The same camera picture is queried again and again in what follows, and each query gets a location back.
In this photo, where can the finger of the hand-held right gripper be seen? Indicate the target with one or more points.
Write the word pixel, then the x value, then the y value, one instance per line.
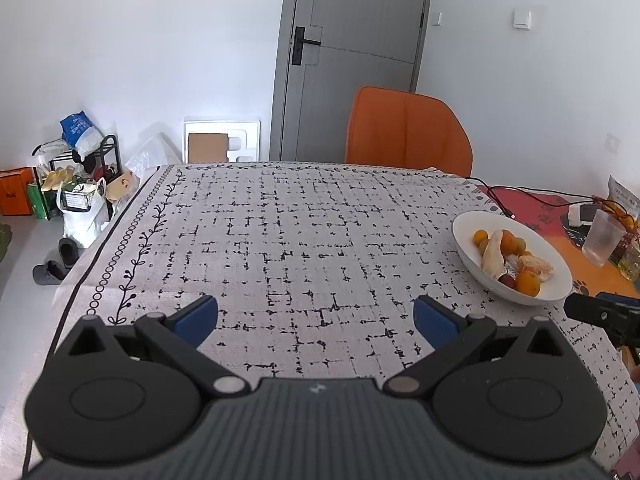
pixel 582 309
pixel 620 298

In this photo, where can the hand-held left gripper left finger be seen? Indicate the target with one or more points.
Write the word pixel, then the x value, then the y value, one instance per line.
pixel 197 317

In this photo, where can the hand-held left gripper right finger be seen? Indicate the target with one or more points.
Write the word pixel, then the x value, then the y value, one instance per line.
pixel 434 320

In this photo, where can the orange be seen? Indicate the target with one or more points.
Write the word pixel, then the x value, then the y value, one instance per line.
pixel 511 242
pixel 528 284

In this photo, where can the small peeled pomelo segment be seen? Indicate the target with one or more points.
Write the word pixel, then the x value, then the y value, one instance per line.
pixel 537 266

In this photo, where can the white bowl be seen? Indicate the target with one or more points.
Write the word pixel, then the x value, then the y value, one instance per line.
pixel 470 255

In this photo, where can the dark red plum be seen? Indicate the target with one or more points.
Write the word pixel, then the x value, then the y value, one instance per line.
pixel 507 281

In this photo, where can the large peeled pomelo segment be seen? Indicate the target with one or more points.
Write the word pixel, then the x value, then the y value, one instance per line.
pixel 492 255

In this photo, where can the yellow oil bottle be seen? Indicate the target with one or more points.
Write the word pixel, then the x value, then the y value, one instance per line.
pixel 630 260

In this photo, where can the clear plastic cup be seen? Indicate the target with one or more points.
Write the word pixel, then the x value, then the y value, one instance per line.
pixel 602 240

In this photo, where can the small green-brown fruit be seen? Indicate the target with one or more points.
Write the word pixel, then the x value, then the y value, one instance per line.
pixel 522 246

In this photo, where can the white charger box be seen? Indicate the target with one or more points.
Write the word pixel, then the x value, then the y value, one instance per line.
pixel 580 215

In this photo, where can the small kumquat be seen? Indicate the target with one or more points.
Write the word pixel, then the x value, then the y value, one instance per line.
pixel 481 237

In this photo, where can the red orange table mat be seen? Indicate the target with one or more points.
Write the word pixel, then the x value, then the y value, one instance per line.
pixel 545 215

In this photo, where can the printed snack bag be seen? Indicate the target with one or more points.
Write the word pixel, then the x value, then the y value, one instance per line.
pixel 625 192

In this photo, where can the patterned grey tablecloth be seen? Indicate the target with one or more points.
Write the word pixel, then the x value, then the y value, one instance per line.
pixel 300 235

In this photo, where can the white shopping bag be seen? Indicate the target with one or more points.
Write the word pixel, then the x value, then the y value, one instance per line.
pixel 82 220

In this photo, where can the black slippers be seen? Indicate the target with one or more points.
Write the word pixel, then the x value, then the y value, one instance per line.
pixel 52 267

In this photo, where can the clear plastic bag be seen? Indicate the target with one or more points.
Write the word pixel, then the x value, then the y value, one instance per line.
pixel 152 155

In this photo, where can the brown cardboard piece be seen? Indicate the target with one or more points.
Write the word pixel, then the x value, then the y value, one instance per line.
pixel 207 147

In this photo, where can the black shoe rack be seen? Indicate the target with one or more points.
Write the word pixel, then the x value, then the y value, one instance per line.
pixel 111 152

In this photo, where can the orange chair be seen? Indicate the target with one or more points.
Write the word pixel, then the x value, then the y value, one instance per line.
pixel 405 130

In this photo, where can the white foam packing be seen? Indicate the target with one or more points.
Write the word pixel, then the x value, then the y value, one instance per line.
pixel 250 132

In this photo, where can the green box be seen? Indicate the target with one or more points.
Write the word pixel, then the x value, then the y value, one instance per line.
pixel 37 202

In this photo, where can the yellow slippers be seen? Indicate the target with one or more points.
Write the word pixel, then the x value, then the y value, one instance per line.
pixel 55 178

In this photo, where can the orange box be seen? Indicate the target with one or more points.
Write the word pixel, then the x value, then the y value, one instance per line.
pixel 15 192

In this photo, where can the blue plastic bag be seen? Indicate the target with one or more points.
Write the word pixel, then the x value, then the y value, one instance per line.
pixel 77 130

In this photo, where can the grey door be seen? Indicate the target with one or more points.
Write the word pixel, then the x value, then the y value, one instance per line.
pixel 360 10

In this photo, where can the white light switch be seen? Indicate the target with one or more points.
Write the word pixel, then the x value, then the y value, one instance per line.
pixel 522 19

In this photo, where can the small white wall switch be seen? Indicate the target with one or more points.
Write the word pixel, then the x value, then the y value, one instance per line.
pixel 438 19

